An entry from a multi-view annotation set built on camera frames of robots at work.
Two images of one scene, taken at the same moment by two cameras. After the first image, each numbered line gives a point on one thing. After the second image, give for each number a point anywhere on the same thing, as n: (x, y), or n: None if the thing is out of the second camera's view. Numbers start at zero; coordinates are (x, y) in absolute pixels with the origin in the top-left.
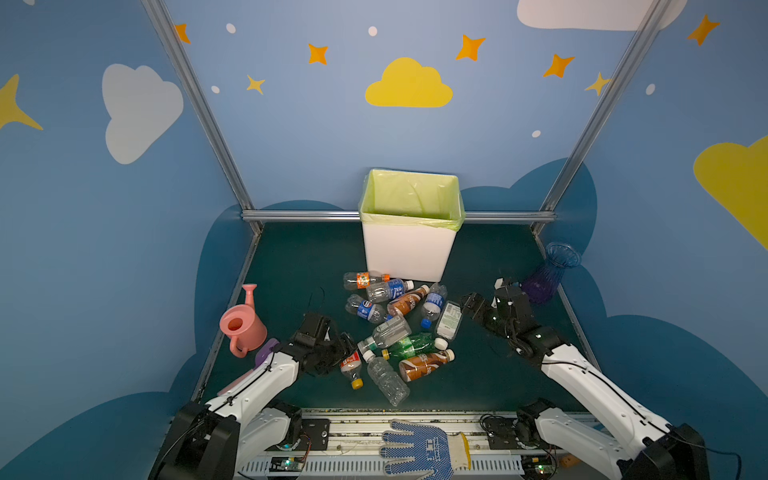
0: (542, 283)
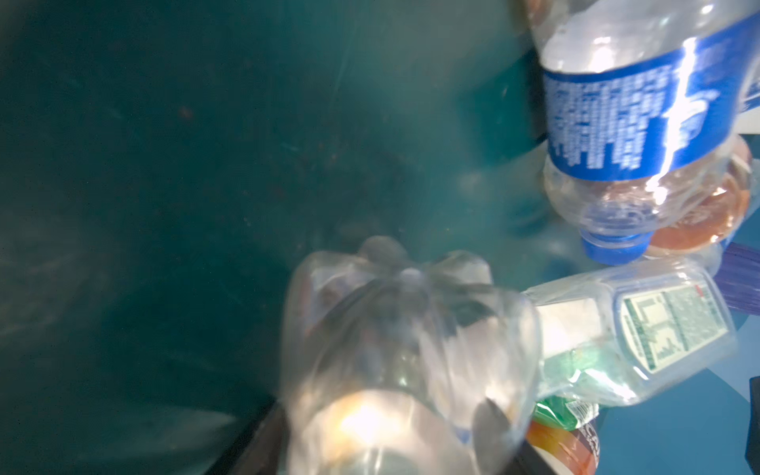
0: (737, 277)
